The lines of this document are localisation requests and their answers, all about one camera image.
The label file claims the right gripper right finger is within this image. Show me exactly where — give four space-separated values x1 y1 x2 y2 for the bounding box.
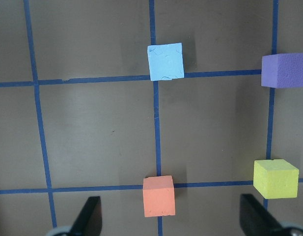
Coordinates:
240 194 283 236

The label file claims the yellow block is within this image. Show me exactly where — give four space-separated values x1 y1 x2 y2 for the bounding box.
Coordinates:
253 159 299 199

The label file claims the light blue block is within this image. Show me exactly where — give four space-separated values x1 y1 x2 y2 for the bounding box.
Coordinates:
147 43 185 81

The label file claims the orange block near base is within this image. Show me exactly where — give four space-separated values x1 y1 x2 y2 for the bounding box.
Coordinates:
142 176 176 217

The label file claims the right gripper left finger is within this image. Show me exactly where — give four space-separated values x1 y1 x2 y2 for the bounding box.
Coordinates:
69 196 103 236

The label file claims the purple block right side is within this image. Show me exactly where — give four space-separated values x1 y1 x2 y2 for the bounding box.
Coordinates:
261 53 303 89

